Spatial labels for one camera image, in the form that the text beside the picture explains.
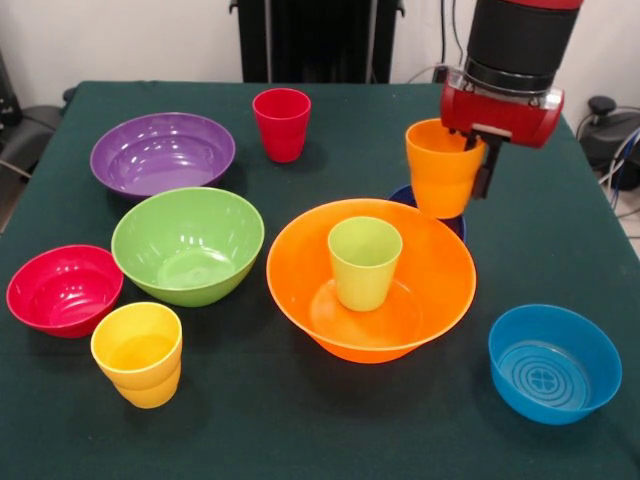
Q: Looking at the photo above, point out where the light green bowl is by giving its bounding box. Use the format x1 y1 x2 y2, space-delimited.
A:
110 186 266 308

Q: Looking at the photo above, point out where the orange cup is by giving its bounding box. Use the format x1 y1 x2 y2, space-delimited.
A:
404 118 487 220

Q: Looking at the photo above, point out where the red-pink bowl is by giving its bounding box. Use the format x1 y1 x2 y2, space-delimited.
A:
5 243 125 340

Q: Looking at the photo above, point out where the light blue bowl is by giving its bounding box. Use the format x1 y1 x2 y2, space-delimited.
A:
487 303 624 427

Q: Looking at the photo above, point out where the tangle of cables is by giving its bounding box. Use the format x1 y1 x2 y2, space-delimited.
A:
597 127 640 219

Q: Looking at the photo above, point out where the dark green tablecloth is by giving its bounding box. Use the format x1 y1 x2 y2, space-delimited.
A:
0 79 640 480

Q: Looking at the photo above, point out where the red-pink cup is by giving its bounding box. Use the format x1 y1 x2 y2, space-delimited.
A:
252 88 313 164

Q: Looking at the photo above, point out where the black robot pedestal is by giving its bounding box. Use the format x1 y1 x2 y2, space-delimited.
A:
229 0 405 84

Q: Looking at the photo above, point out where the dark blue bowl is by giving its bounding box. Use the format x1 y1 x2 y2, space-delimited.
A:
387 183 469 244

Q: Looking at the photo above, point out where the yellow cup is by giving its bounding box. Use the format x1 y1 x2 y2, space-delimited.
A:
90 301 184 410

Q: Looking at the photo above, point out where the black metal stand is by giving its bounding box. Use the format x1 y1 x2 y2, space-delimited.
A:
0 49 24 126

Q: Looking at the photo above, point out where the large orange bowl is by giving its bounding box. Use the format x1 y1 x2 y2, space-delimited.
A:
265 198 478 365

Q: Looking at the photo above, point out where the light green cup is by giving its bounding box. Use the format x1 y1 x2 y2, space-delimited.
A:
327 216 404 313

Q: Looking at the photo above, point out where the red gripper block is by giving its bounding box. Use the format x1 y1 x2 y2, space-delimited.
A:
439 67 566 201

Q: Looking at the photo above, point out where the purple bowl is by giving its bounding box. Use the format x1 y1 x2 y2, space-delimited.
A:
89 111 237 203

